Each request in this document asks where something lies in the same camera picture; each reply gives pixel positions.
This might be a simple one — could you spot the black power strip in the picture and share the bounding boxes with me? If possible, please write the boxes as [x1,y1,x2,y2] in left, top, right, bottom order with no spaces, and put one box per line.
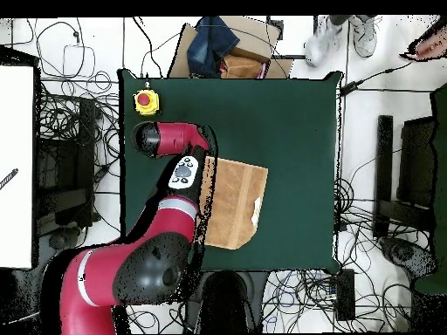
[334,268,356,322]

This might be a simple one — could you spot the black square floor frame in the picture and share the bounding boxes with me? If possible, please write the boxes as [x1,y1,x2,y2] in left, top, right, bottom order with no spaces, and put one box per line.
[266,15,319,59]

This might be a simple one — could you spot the brown cardboard box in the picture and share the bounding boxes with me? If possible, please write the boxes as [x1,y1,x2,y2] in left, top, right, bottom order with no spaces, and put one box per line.
[167,15,295,79]

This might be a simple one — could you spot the tan terry towel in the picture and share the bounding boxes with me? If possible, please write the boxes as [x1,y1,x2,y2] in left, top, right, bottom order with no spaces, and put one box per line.
[195,155,269,251]

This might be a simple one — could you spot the dark green table cloth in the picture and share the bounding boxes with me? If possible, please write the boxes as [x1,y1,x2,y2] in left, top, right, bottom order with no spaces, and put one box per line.
[117,68,344,274]

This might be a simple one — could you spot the yellow emergency stop button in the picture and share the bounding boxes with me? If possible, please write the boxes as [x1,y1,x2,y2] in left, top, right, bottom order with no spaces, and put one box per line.
[133,88,162,117]

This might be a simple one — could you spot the blue denim jeans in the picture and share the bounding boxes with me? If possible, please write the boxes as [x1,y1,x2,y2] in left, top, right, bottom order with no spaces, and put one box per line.
[186,16,241,78]

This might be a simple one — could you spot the grey stand foot black knob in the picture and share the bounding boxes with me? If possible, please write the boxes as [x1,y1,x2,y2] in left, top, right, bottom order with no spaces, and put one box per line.
[380,236,437,280]
[36,226,83,280]

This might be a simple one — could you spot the green covered side table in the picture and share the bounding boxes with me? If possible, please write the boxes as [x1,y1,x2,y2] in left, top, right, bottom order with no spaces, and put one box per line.
[413,83,447,296]

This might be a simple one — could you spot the striped black rod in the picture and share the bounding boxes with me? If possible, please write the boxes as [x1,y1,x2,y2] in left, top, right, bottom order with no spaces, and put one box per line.
[0,167,19,191]

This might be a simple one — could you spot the brown folded towel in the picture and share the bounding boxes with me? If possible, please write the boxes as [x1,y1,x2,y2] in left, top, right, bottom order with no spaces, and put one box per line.
[220,53,268,79]

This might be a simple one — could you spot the black cable tangle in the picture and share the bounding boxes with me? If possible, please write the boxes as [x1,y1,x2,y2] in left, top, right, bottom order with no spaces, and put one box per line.
[34,18,121,238]
[261,174,434,332]

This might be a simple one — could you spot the black metal stand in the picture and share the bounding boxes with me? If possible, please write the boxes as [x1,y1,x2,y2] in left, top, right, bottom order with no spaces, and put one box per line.
[372,114,437,240]
[34,97,97,235]

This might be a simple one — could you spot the person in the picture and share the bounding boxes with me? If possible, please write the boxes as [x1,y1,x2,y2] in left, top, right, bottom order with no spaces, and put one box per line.
[304,14,447,68]

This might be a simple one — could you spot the white board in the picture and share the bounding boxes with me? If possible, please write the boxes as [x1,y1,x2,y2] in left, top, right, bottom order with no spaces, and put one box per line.
[0,64,36,270]

